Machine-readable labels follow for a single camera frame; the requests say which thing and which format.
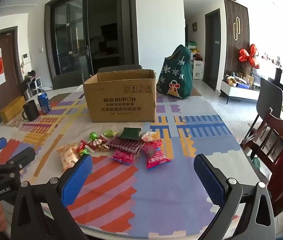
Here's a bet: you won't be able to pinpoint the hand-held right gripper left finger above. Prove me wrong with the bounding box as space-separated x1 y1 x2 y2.
11 154 93 240

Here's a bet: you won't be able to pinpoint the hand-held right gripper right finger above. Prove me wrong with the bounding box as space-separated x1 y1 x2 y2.
194 154 276 240

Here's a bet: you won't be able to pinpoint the large pink snack packet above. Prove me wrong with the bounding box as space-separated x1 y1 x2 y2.
141 140 172 171

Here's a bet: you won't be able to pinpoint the brown cardboard box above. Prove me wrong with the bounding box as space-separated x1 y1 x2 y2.
83 69 157 123

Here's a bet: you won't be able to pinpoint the peach checked snack packet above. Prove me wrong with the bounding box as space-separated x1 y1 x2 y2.
56 142 80 173

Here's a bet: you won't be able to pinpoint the yellow woven tissue box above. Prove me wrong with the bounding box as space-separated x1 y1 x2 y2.
0 96 27 123

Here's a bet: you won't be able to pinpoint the small pink snack packet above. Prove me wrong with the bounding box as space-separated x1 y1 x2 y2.
111 148 135 165

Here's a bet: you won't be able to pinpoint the black mug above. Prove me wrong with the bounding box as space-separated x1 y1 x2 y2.
21 99 40 122

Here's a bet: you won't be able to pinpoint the dark red striped snack packet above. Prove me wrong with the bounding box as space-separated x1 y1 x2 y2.
106 137 144 155

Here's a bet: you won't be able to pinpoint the blue soda can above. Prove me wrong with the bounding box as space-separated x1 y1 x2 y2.
37 92 52 113

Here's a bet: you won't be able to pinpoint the dark green snack packet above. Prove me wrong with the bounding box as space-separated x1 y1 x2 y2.
119 127 141 141

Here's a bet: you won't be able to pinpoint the white pink snack packet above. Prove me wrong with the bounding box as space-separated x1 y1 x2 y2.
141 131 158 143

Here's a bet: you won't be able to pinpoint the small white shelf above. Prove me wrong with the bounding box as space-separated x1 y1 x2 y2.
30 76 43 97

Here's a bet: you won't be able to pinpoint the dark plush toy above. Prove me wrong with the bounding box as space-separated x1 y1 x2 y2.
23 70 38 90

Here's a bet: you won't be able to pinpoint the dark wooden chair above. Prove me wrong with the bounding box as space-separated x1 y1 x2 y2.
240 107 283 215

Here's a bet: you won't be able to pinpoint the white low cabinet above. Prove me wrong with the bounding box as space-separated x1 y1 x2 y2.
220 79 261 104

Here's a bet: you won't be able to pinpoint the brown entrance door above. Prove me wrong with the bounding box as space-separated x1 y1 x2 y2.
0 27 23 127

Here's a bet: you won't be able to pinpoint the white drawer unit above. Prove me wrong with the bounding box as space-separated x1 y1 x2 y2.
192 52 204 80

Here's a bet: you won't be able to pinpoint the green snowflake tote bag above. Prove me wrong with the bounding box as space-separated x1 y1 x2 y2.
156 44 194 100

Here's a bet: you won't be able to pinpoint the dark interior door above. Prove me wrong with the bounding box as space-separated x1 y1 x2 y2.
204 8 222 92

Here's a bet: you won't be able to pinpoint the black framed glass sliding doors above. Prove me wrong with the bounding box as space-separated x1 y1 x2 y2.
45 0 139 83

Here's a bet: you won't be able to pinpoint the red foil bow balloon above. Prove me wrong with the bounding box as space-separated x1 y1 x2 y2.
239 44 261 69

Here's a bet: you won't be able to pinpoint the gold loop wall ornament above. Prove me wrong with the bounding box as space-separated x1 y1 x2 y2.
233 17 241 40

